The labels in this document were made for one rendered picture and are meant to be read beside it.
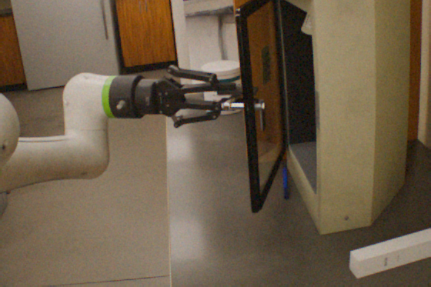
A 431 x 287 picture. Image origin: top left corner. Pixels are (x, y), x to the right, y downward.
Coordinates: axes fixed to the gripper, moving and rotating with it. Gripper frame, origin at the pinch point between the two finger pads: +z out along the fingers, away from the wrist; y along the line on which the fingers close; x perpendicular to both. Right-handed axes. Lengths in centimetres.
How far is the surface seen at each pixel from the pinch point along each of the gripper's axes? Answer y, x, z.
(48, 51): -72, 376, -331
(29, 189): -119, 149, -200
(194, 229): -26.0, -8.8, -8.9
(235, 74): -13, 59, -18
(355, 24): 15.3, -5.3, 24.2
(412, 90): -11, 41, 38
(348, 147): -7.5, -5.9, 22.4
